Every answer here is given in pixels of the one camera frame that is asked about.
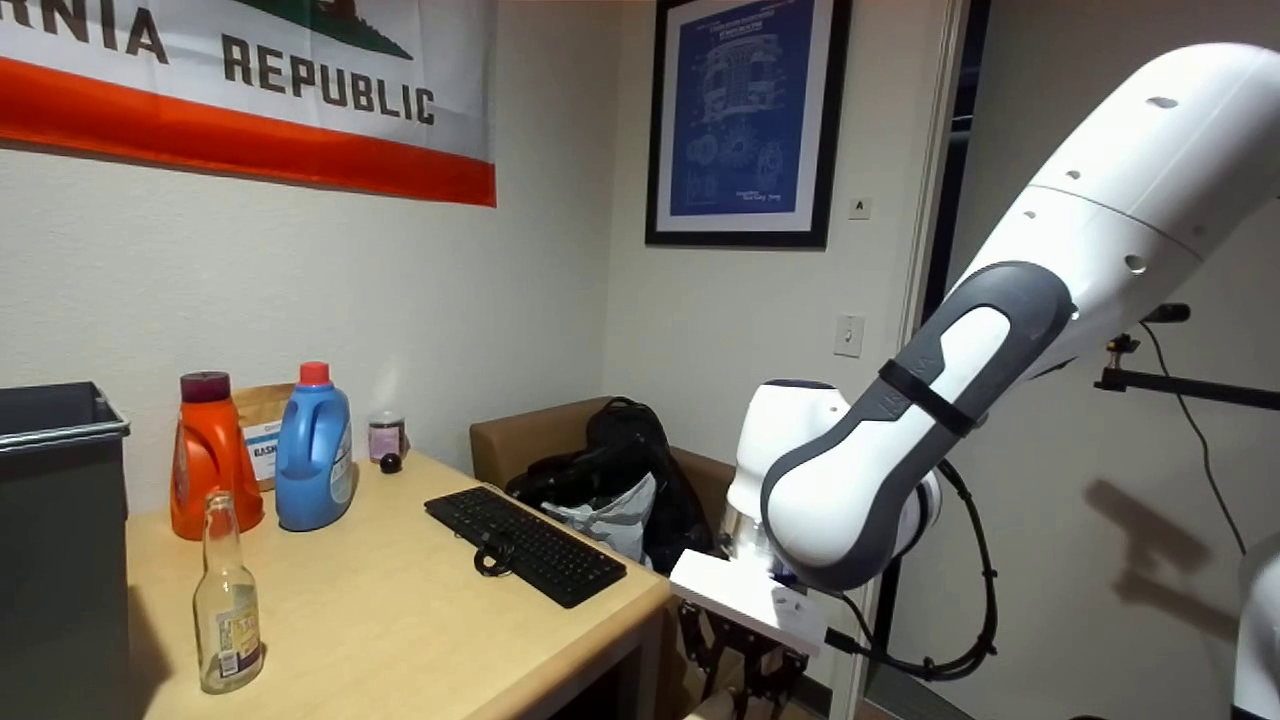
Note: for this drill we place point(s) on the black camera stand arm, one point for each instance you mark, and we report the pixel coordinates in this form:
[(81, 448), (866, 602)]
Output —
[(1185, 387)]

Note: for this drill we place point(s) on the black camera on stand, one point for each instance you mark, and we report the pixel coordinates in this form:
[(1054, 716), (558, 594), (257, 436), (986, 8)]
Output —
[(1164, 313)]

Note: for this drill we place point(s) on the brown cardboard box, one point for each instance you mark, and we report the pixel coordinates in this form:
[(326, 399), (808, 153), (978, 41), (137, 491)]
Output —
[(260, 406)]

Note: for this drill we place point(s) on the black computer keyboard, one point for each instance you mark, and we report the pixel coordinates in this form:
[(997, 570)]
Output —
[(527, 545)]

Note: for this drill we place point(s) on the small black keyboard-side object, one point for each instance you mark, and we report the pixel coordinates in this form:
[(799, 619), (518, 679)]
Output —
[(490, 562)]

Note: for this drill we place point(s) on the white plastic bag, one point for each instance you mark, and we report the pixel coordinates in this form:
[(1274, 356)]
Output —
[(615, 513)]

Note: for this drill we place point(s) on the framed blue print picture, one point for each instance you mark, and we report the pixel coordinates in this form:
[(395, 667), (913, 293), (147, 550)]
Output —
[(744, 122)]

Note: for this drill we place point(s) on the gray trash bin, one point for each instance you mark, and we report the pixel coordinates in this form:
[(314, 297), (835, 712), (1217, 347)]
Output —
[(60, 562)]

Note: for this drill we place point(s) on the California Republic flag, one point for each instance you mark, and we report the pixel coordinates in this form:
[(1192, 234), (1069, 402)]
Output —
[(201, 127)]

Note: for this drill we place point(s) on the brown sofa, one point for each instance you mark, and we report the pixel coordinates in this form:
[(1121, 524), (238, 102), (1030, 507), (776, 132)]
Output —
[(534, 427)]

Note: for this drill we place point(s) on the white light switch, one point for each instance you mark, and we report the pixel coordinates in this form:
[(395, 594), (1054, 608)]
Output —
[(848, 332)]

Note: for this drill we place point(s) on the black backpack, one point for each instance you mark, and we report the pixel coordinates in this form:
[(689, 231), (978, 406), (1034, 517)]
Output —
[(626, 466)]

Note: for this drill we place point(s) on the small black round object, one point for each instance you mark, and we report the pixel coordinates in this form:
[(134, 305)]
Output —
[(391, 463)]

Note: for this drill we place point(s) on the blue detergent bottle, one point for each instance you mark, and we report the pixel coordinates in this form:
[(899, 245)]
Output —
[(314, 463)]

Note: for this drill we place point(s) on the clear glass bottle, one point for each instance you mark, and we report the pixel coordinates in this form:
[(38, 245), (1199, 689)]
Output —
[(225, 615)]

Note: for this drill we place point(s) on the light wooden table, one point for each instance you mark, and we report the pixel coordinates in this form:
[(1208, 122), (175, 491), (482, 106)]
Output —
[(386, 602)]

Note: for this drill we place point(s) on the orange detergent bottle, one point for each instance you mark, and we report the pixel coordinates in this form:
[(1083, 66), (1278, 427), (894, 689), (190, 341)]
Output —
[(210, 466)]

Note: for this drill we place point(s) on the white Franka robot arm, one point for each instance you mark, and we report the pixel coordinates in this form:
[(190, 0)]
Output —
[(1012, 322)]

